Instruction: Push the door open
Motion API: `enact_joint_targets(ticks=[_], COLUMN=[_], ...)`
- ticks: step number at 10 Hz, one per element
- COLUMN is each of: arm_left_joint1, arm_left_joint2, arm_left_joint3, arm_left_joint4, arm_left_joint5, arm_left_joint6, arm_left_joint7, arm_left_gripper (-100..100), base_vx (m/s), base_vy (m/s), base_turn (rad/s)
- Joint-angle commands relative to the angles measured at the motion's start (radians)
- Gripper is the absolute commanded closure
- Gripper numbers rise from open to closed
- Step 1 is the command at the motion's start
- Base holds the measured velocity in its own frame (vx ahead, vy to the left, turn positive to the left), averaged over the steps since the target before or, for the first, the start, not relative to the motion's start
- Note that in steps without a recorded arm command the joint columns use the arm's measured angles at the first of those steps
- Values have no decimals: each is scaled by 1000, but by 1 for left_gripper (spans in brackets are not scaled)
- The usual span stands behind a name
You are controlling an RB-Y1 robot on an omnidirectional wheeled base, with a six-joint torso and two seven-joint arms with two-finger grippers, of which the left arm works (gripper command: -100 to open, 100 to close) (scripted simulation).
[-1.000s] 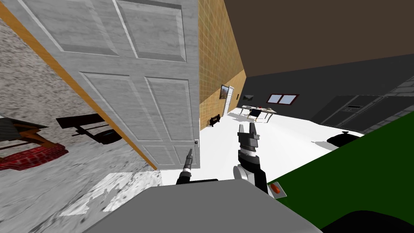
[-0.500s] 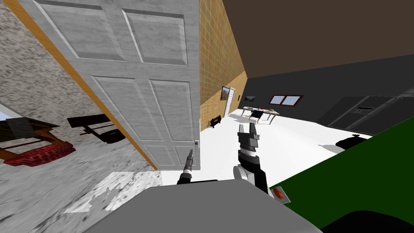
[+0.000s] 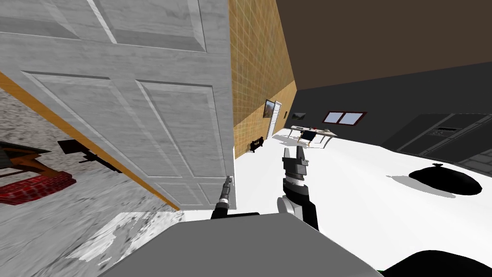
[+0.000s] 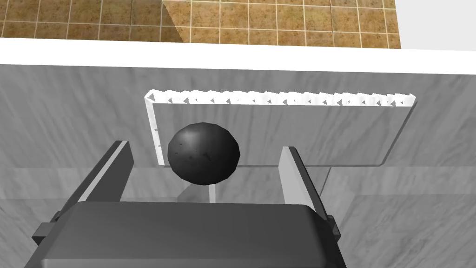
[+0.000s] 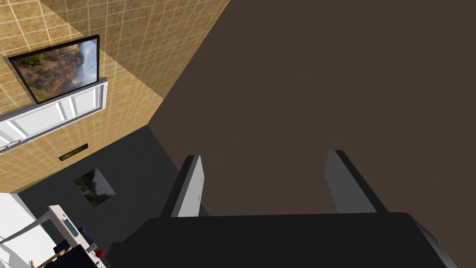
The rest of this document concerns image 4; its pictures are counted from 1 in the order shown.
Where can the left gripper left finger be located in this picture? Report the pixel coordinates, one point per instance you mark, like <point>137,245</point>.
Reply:
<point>111,169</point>

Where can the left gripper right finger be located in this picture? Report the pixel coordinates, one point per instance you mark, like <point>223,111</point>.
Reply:
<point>295,178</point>

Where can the black round knob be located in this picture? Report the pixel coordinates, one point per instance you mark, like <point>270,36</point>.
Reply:
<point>203,153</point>

